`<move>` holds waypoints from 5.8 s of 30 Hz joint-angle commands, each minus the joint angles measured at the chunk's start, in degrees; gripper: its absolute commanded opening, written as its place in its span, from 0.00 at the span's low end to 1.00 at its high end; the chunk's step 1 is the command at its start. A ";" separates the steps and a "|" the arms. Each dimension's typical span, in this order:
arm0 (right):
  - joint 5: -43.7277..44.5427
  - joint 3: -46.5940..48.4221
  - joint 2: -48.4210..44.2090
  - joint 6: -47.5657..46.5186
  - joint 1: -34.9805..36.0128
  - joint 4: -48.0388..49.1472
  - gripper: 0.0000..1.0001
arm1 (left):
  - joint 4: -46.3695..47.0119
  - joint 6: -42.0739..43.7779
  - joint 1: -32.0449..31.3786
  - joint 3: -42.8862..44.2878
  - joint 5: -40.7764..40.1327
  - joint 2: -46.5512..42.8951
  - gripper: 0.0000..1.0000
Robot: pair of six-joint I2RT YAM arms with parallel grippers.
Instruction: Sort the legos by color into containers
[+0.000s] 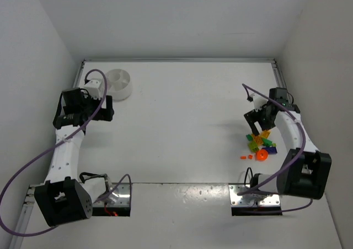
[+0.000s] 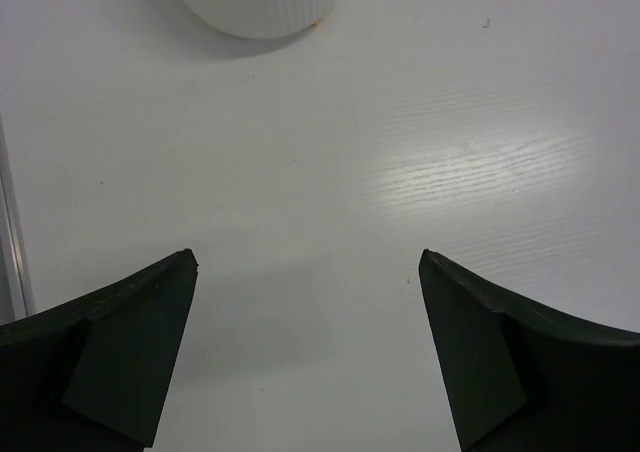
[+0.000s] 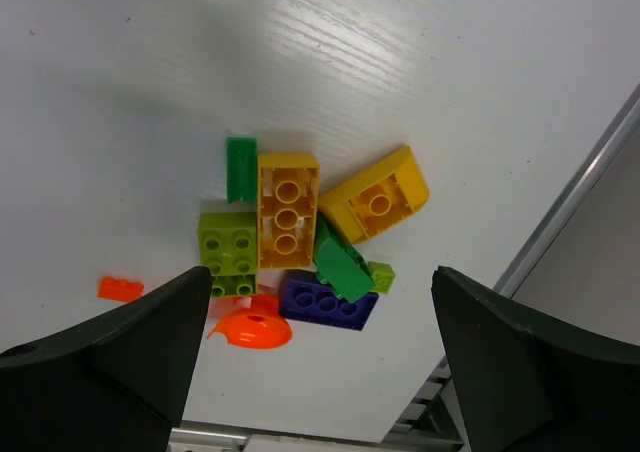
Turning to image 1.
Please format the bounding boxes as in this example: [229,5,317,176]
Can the yellow lego brick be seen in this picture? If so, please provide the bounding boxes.
[251,131,271,145]

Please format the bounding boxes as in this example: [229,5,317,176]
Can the lime green lego brick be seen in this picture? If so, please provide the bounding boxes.
[248,141,259,153]

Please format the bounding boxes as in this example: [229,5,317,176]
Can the small green lego piece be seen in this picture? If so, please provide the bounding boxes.
[246,134,254,141]

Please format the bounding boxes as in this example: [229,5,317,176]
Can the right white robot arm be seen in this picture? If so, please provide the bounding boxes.
[244,88,332,200]

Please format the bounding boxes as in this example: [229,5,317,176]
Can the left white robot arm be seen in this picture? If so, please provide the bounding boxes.
[34,88,114,227]

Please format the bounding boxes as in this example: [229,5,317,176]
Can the dark green lego brick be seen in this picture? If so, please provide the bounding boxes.
[262,138,276,147]

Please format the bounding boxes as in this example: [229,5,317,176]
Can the orange round lego piece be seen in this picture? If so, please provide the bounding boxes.
[256,149,269,161]

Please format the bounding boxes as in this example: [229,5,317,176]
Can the blue lego brick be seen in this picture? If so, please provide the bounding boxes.
[262,147,277,155]

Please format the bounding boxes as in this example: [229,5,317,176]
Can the white divided round container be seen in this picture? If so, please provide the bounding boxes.
[105,69,132,101]

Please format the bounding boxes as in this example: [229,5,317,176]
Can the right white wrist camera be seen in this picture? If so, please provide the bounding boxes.
[247,93,268,110]

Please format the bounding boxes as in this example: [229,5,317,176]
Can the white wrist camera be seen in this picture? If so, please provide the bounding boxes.
[247,93,268,110]
[83,79,104,100]

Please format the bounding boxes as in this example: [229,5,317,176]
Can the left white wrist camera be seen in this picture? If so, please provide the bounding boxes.
[83,79,104,100]

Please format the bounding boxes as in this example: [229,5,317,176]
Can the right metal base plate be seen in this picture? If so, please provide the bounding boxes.
[228,184,281,208]

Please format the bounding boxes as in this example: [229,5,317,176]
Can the metal base plate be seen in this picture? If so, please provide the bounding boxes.
[93,183,131,209]
[228,184,281,208]

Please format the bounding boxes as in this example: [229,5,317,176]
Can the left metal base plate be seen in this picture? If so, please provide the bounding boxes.
[93,183,131,209]

